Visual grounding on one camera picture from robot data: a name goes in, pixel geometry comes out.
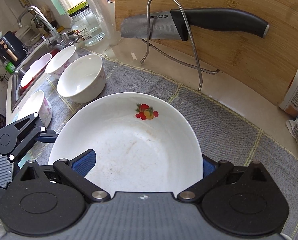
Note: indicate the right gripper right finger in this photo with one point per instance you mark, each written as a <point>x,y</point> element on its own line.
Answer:
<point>214,175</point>

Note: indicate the white plastic bag roll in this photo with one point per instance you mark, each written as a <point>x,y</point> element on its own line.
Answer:
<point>61,1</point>

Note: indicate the chrome kitchen faucet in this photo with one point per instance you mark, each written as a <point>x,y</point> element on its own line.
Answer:
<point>54,35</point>

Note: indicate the steel kitchen sink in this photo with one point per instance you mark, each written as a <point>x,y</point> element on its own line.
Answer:
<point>17,93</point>

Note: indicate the grey checked dish towel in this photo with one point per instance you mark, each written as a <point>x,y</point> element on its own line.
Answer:
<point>221,133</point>

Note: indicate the red and white basin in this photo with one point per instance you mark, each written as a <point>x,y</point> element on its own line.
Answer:
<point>37,67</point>

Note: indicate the bamboo cutting board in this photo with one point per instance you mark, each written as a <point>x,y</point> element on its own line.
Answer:
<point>254,41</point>

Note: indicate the white floral bowl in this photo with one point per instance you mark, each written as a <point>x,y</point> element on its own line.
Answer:
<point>36,103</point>
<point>61,61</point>

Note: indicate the white floral bowl back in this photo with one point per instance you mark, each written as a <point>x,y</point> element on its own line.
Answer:
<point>61,61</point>

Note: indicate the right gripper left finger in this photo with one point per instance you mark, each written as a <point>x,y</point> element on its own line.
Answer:
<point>73,172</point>

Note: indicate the glass jar green lid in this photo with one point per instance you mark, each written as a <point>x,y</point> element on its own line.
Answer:
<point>85,25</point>

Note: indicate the black air fryer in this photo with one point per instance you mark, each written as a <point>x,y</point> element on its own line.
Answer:
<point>11,49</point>

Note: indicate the white floral bowl front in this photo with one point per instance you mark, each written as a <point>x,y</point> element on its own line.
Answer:
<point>36,103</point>

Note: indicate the white fruit plate back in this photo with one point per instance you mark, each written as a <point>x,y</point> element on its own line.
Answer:
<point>142,144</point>

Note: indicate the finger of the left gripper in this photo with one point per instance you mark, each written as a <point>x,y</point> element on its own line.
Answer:
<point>48,136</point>

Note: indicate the clear plastic wrap roll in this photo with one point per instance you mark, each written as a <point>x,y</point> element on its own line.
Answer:
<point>101,10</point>

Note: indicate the plain white bowl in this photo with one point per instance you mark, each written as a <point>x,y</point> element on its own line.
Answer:
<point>83,80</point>

